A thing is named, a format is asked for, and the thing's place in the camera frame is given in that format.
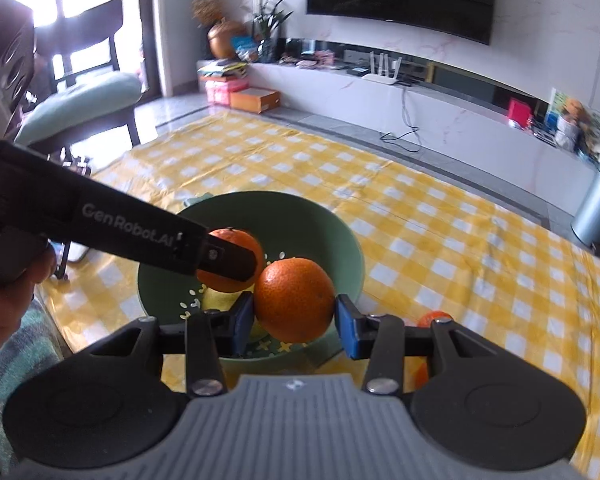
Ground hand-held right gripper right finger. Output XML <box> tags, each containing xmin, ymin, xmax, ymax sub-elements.
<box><xmin>334</xmin><ymin>294</ymin><xmax>501</xmax><ymax>395</ymax></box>

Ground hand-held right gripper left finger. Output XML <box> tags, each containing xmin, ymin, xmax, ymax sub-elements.
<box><xmin>87</xmin><ymin>292</ymin><xmax>255</xmax><ymax>397</ymax></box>

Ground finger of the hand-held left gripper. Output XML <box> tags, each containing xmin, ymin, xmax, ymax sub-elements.
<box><xmin>196</xmin><ymin>231</ymin><xmax>259</xmax><ymax>284</ymax></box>

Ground small orange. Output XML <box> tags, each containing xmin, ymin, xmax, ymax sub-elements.
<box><xmin>196</xmin><ymin>227</ymin><xmax>266</xmax><ymax>294</ymax></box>

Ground large orange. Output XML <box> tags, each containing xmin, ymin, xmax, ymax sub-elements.
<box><xmin>254</xmin><ymin>257</ymin><xmax>336</xmax><ymax>343</ymax></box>

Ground green bowl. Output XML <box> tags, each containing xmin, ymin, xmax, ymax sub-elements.
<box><xmin>137</xmin><ymin>191</ymin><xmax>366</xmax><ymax>361</ymax></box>

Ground person's left hand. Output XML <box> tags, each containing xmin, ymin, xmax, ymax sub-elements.
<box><xmin>0</xmin><ymin>249</ymin><xmax>58</xmax><ymax>363</ymax></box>

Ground yellow lemon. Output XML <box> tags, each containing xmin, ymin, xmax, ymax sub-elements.
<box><xmin>200</xmin><ymin>285</ymin><xmax>261</xmax><ymax>341</ymax></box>

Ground green seat cushion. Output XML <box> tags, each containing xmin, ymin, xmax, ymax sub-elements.
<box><xmin>15</xmin><ymin>72</ymin><xmax>143</xmax><ymax>146</ymax></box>

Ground yellow checked tablecloth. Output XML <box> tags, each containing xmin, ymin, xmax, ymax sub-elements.
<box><xmin>40</xmin><ymin>110</ymin><xmax>600</xmax><ymax>480</ymax></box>

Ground dark wooden furniture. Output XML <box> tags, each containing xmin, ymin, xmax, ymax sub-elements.
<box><xmin>0</xmin><ymin>0</ymin><xmax>37</xmax><ymax>142</ymax></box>

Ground teal striped cloth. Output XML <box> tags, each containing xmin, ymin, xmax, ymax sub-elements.
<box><xmin>0</xmin><ymin>300</ymin><xmax>67</xmax><ymax>478</ymax></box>

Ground orange box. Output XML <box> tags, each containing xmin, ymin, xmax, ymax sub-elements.
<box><xmin>229</xmin><ymin>87</ymin><xmax>281</xmax><ymax>113</ymax></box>

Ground pink box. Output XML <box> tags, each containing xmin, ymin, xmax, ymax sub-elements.
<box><xmin>205</xmin><ymin>79</ymin><xmax>249</xmax><ymax>107</ymax></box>

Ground dark wooden chair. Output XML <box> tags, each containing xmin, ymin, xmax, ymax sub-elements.
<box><xmin>32</xmin><ymin>0</ymin><xmax>142</xmax><ymax>161</ymax></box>

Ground stack of books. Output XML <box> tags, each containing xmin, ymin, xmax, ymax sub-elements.
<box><xmin>197</xmin><ymin>59</ymin><xmax>251</xmax><ymax>81</ymax></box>

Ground blue packet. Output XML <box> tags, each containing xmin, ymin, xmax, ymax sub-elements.
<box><xmin>230</xmin><ymin>35</ymin><xmax>259</xmax><ymax>62</ymax></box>

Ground copper vase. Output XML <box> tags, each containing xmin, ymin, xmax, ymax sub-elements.
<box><xmin>207</xmin><ymin>20</ymin><xmax>246</xmax><ymax>60</ymax></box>

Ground dried flowers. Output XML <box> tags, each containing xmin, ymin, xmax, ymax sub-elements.
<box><xmin>192</xmin><ymin>0</ymin><xmax>227</xmax><ymax>28</ymax></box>

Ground white television cabinet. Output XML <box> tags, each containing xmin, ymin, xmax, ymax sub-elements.
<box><xmin>250</xmin><ymin>37</ymin><xmax>598</xmax><ymax>216</ymax></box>

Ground white router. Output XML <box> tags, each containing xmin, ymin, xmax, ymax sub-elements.
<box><xmin>362</xmin><ymin>51</ymin><xmax>403</xmax><ymax>86</ymax></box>

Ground green potted plant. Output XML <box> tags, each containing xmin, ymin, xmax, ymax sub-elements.
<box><xmin>252</xmin><ymin>0</ymin><xmax>301</xmax><ymax>63</ymax></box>

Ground red box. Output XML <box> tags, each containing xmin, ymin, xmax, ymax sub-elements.
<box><xmin>507</xmin><ymin>98</ymin><xmax>533</xmax><ymax>128</ymax></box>

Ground grey trash bin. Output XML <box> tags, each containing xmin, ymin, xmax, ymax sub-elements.
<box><xmin>571</xmin><ymin>162</ymin><xmax>600</xmax><ymax>247</ymax></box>

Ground white basket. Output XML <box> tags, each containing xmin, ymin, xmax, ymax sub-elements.
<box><xmin>555</xmin><ymin>115</ymin><xmax>581</xmax><ymax>151</ymax></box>

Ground teddy bear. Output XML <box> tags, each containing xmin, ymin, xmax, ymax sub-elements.
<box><xmin>562</xmin><ymin>99</ymin><xmax>593</xmax><ymax>127</ymax></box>

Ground black cable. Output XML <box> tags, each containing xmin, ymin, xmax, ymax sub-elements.
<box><xmin>379</xmin><ymin>85</ymin><xmax>422</xmax><ymax>153</ymax></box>

